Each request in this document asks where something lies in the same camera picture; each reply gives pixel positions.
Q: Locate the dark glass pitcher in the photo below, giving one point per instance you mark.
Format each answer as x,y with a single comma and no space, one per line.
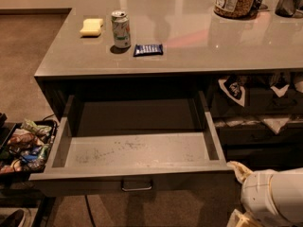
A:
288,8

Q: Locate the blue snack bar wrapper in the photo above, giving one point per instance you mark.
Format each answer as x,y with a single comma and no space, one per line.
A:
148,50

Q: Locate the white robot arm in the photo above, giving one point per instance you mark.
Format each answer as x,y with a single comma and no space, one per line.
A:
287,194

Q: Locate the grey top drawer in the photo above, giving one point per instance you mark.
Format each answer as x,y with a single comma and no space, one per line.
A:
133,145

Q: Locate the black white pennant flag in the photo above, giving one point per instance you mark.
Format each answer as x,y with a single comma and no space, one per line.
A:
232,87

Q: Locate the dark shoe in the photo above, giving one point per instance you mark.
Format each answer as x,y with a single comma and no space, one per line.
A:
16,219

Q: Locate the large jar of nuts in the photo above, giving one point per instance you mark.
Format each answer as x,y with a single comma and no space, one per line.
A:
233,8

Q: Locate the white cloth in drawer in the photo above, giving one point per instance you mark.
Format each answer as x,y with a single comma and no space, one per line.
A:
275,123

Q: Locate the green white soda can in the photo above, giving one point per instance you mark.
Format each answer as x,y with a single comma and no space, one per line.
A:
121,29

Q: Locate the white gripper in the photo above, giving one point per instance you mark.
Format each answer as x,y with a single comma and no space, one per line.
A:
256,191

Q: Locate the yellow sponge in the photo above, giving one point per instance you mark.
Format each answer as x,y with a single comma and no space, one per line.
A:
91,27

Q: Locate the black tray of snacks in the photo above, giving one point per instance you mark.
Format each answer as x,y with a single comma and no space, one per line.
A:
25,146

